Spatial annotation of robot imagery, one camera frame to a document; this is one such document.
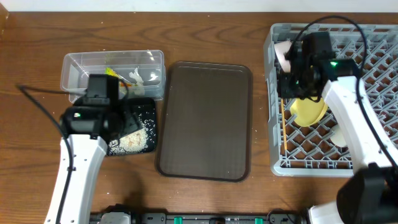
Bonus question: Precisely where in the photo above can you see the pale green cup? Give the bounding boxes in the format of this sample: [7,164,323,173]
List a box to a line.
[330,124,347,147]

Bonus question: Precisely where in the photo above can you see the wooden chopstick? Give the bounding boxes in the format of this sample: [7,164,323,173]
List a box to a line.
[280,98,287,152]

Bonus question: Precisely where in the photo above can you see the yellow plate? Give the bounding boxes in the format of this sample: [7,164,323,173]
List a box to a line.
[290,97,328,127]

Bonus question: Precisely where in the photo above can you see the white tissue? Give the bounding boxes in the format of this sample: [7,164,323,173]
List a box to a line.
[129,67,145,96]

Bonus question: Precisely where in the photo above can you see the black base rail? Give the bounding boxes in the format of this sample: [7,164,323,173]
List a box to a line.
[88,204,309,224]

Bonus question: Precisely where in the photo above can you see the white bowl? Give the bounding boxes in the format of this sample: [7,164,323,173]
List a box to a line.
[274,41,292,73]

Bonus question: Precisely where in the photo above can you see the black waste tray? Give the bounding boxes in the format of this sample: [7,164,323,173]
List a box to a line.
[107,98,157,156]

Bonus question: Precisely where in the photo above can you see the green snack wrapper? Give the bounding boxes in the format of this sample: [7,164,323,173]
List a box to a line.
[104,67,132,86]

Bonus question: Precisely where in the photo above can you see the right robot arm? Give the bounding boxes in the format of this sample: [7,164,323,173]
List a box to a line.
[274,32,397,223]

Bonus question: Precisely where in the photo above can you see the grey dishwasher rack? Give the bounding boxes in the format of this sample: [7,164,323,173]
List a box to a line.
[263,23,397,177]

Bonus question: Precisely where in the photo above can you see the dark brown serving tray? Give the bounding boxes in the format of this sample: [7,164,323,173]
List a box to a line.
[155,62,252,182]

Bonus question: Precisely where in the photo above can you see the clear plastic bin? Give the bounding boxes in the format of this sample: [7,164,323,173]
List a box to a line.
[60,50,166,103]

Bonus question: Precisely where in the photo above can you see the rice leftovers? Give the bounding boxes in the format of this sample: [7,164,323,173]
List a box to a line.
[108,119,157,156]

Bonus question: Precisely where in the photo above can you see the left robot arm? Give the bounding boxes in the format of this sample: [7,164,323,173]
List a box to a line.
[45,75,142,223]

